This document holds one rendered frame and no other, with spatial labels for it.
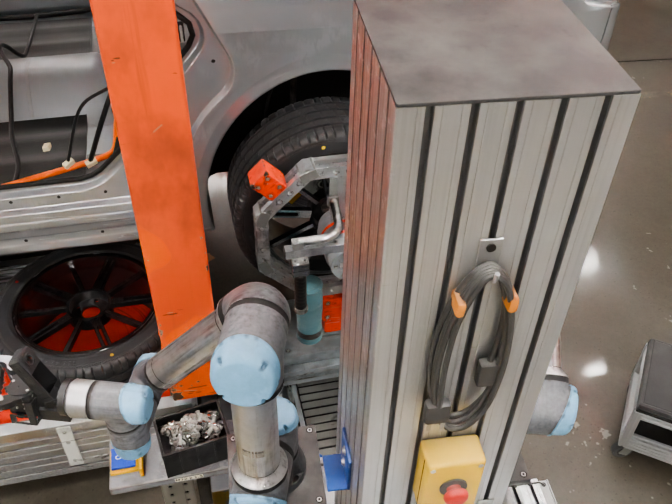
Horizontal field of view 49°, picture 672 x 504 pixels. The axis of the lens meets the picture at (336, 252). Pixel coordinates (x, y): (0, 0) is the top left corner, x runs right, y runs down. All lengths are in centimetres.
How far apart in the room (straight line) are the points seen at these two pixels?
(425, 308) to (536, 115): 28
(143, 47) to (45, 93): 160
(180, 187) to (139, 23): 41
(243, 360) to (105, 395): 35
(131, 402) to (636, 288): 272
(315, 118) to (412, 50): 151
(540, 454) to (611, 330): 77
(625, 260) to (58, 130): 264
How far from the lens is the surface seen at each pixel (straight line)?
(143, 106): 166
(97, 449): 267
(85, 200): 248
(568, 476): 293
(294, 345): 285
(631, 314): 356
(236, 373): 123
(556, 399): 176
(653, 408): 278
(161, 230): 186
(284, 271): 243
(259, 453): 145
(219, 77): 225
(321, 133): 223
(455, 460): 110
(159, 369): 155
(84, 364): 254
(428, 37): 83
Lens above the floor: 238
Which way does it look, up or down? 42 degrees down
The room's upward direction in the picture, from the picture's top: 2 degrees clockwise
